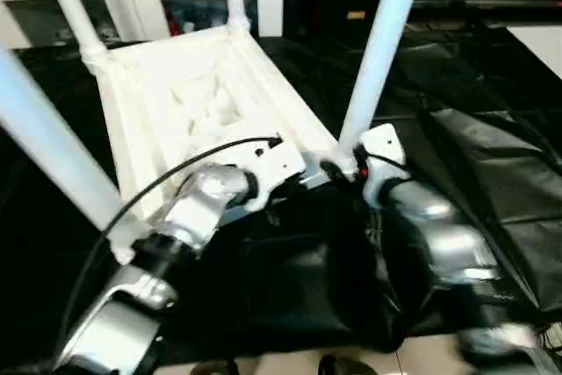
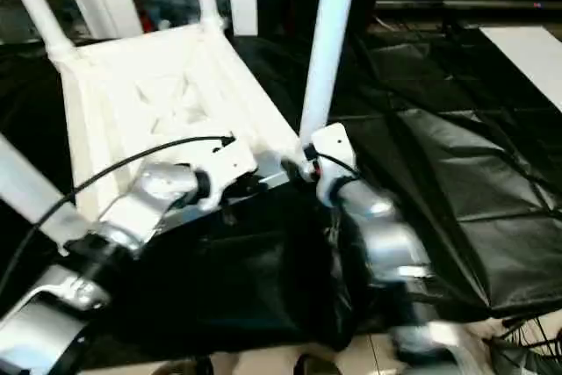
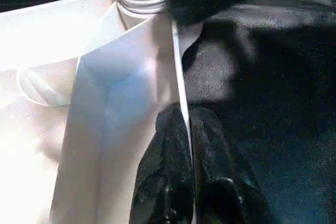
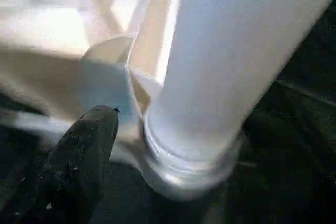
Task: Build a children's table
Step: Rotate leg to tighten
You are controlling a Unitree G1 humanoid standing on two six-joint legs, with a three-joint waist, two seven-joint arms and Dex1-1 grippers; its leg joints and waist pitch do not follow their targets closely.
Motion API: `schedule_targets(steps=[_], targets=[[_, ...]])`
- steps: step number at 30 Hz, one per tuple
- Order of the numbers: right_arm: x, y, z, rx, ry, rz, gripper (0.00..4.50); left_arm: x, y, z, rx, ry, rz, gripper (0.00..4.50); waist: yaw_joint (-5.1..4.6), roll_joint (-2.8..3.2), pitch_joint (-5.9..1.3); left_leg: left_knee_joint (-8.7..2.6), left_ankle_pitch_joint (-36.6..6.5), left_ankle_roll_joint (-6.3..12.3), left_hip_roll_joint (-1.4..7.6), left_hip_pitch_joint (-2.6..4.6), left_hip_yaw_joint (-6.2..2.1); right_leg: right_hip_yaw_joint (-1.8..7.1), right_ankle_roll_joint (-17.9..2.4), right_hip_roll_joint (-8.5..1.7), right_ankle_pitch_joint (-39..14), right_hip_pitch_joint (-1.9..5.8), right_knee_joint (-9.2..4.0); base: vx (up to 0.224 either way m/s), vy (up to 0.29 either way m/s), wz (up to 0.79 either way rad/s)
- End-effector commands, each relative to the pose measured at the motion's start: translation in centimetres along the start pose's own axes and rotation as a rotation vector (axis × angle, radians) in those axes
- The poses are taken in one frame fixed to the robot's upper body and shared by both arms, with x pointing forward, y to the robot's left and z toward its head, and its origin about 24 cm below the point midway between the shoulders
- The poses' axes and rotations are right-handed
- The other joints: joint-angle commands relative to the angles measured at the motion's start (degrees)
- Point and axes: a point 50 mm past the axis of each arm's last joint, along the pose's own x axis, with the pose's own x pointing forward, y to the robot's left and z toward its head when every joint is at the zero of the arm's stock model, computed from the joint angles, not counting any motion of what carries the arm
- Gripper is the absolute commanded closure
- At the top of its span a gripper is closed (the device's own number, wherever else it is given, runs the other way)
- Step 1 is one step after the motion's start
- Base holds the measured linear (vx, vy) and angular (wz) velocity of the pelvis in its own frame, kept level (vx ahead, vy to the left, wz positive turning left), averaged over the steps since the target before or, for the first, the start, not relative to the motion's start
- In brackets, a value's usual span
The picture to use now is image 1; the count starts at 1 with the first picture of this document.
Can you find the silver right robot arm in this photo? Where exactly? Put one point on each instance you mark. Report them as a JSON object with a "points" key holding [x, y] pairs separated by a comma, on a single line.
{"points": [[439, 243]]}

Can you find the person's black shoes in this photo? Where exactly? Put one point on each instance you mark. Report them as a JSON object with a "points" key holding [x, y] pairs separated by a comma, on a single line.
{"points": [[347, 365], [215, 368]]}

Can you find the white plastic table top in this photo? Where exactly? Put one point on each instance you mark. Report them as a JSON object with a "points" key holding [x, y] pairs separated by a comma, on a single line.
{"points": [[202, 103]]}

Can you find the white flat board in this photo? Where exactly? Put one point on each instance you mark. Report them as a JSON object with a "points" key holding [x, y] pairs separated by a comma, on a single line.
{"points": [[540, 48]]}

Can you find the small yellow tag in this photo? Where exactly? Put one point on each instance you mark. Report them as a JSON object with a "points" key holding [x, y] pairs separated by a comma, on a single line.
{"points": [[356, 15]]}

